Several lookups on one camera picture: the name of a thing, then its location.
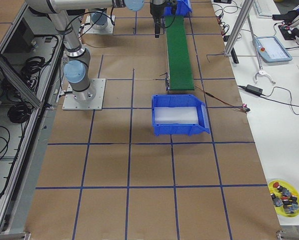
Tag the teach pendant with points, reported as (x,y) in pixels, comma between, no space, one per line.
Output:
(271,49)

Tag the blue bin robot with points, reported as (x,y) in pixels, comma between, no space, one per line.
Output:
(180,100)
(178,7)

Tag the black power adapter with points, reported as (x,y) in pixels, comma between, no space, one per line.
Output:
(252,89)

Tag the white foam in right bin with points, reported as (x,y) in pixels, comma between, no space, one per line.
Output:
(175,115)

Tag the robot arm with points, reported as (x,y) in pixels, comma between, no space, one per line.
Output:
(76,70)
(96,22)

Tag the blue bin robot left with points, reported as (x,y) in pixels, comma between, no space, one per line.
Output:
(178,7)

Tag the aluminium frame post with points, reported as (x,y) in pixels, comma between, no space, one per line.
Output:
(242,16)

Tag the yellow plate of buttons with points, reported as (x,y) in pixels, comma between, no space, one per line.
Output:
(285,198)

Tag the green conveyor belt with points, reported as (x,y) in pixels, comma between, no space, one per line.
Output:
(179,74)

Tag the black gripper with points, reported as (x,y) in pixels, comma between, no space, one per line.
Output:
(155,10)

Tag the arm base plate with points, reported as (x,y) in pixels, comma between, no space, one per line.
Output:
(90,99)
(105,29)

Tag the blue bin robot right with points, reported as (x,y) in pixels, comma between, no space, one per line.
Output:
(180,100)

